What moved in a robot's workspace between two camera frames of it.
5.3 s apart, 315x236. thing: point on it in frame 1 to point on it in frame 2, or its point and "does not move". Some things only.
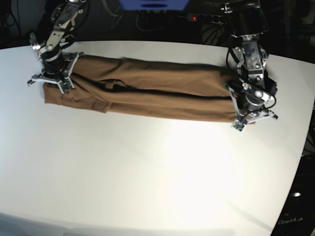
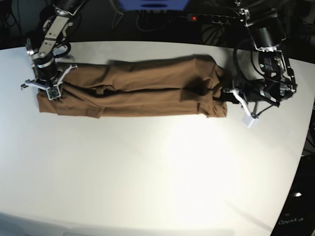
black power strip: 218,19 does not move
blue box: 153,5 does not move
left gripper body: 57,68 to 49,75
